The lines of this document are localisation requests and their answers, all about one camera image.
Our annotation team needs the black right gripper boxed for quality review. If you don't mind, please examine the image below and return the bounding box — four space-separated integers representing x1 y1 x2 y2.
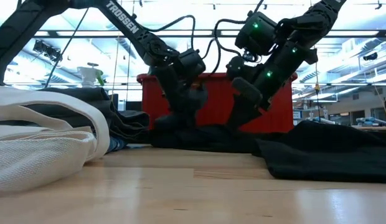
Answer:
226 55 294 129

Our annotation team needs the black ceiling-mounted device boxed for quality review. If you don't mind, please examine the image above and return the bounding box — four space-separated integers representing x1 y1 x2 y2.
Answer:
32 39 64 62

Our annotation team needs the blue plaid garment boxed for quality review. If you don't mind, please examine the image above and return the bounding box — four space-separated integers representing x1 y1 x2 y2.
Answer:
105 136 128 153

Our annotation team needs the white canvas tote bag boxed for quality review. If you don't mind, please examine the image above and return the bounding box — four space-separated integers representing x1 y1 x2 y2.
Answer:
0 85 111 197

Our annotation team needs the red plastic laundry bin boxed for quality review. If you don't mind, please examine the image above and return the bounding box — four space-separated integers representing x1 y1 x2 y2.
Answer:
136 73 298 134

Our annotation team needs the black overhead camera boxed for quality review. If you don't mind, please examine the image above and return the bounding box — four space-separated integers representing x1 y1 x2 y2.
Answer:
242 49 259 63

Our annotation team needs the black aluminium rig frame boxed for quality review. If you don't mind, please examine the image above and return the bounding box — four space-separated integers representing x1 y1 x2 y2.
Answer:
0 7 386 108

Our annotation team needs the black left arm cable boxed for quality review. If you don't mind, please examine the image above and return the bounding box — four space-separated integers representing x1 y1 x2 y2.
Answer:
139 14 197 50

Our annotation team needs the dark grey garment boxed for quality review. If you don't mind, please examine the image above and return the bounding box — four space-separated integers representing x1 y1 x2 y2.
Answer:
24 86 150 144

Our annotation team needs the black garment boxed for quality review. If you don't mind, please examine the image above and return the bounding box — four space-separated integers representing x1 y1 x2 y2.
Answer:
149 120 386 184

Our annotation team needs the background wooden table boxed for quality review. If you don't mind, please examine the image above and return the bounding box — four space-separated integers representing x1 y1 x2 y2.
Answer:
351 124 386 132

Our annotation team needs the yellow hanging cord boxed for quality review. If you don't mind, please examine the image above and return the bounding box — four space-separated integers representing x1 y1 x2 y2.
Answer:
314 62 322 121

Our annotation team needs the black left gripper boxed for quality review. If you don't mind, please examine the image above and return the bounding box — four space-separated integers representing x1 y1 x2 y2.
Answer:
154 62 209 131

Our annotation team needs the blue background device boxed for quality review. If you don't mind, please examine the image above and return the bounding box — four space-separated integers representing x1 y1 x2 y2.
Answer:
356 116 386 127

